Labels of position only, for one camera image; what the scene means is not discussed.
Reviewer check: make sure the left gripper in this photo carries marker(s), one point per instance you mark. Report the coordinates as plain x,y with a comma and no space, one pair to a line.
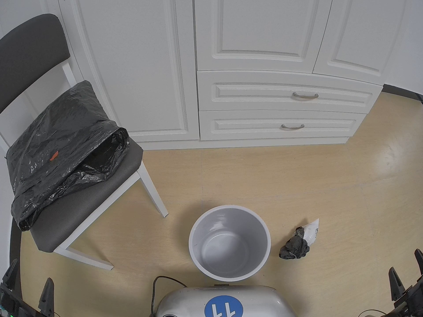
13,304

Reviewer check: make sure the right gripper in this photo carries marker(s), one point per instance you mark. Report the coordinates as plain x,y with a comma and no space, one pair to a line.
411,300

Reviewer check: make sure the black plastic bag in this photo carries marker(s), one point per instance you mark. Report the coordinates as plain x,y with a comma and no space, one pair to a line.
49,134

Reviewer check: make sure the white trash bin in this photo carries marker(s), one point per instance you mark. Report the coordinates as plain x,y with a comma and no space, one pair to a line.
228,243

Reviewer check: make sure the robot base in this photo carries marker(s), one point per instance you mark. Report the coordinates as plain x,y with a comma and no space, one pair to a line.
185,302

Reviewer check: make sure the crumpled black plastic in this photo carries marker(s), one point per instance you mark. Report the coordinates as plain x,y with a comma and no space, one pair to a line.
294,246

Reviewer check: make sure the white chair grey cushions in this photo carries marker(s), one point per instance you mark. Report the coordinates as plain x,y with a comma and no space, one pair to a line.
82,210

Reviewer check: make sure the white wardrobe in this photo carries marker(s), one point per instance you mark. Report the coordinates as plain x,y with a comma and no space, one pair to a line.
257,18

